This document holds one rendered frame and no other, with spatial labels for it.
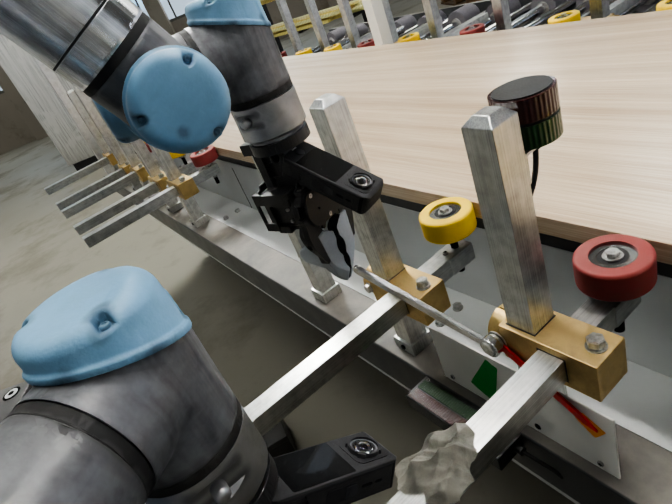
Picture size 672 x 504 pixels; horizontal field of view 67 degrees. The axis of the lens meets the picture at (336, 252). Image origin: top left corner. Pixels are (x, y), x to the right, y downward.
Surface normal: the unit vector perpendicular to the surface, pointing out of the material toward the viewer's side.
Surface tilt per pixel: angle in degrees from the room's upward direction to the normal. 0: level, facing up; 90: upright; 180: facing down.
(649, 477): 0
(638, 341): 90
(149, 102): 90
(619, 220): 0
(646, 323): 90
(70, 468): 56
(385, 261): 90
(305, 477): 33
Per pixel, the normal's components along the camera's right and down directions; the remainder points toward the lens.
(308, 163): 0.12, -0.68
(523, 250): 0.56, 0.25
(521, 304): -0.75, 0.55
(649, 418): -0.34, -0.80
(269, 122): 0.13, 0.48
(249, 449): 0.92, -0.18
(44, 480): 0.44, -0.64
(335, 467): 0.11, -0.98
